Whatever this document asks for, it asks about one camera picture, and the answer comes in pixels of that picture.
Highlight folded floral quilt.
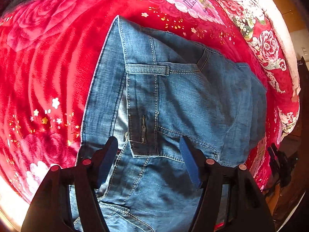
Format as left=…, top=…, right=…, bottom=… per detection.
left=217, top=0, right=301, bottom=134

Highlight blue denim jeans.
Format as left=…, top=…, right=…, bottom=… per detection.
left=77, top=16, right=267, bottom=231

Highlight red floral rose blanket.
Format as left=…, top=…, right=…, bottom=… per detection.
left=1, top=0, right=283, bottom=202

